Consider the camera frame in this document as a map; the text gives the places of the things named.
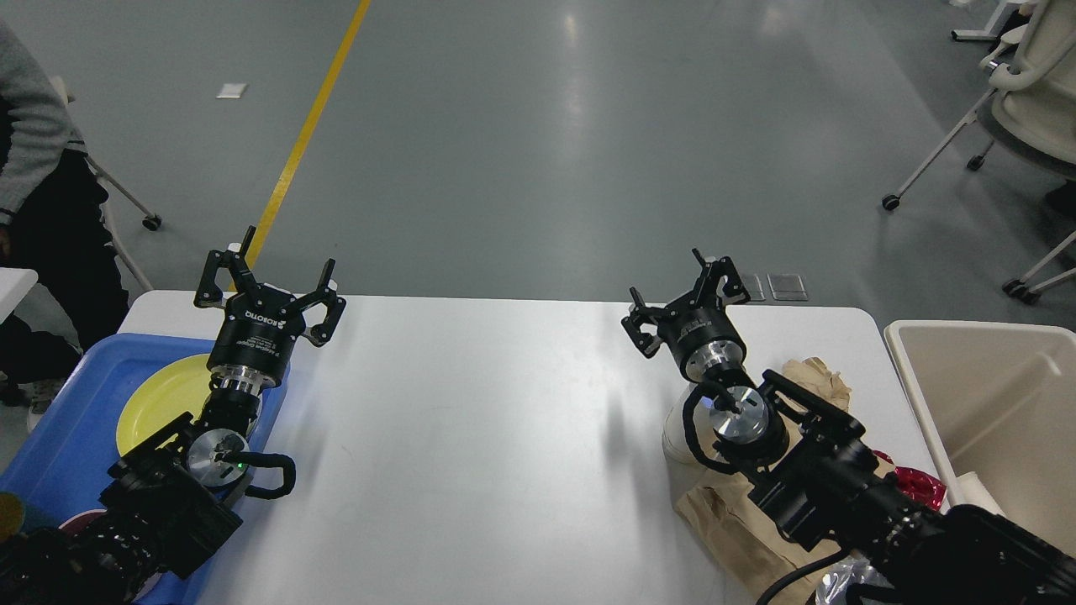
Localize beige plastic bin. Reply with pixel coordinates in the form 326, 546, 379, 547
883, 320, 1075, 555

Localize blue plastic tray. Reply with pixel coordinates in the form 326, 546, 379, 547
3, 334, 286, 604

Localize metal floor socket plate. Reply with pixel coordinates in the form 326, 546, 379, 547
741, 273, 767, 303

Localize brown paper bag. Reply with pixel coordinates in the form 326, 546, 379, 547
673, 370, 897, 602

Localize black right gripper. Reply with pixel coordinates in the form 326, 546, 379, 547
621, 248, 751, 383

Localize white paper scrap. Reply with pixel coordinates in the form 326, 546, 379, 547
215, 82, 249, 100

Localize dark teal mug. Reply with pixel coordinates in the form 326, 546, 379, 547
0, 492, 26, 544

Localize person in black trousers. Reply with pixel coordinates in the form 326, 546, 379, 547
1, 24, 129, 430

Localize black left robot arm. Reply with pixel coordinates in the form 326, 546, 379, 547
3, 227, 346, 604

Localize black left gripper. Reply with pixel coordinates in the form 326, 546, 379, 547
193, 225, 346, 388

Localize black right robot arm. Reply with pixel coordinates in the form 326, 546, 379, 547
621, 251, 1073, 604

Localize white paper cup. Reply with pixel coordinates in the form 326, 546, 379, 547
662, 396, 699, 467

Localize white side table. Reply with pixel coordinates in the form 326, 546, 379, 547
0, 267, 38, 323

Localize white tissue roll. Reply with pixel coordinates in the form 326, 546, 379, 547
957, 472, 1005, 517

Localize white office chair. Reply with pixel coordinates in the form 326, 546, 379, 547
881, 0, 1076, 305

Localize yellow plastic plate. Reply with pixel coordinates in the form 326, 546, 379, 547
115, 353, 216, 456

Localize red foil wrapper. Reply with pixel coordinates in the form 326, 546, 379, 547
873, 450, 948, 512

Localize brown paper ball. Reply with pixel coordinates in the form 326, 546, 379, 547
781, 357, 852, 413

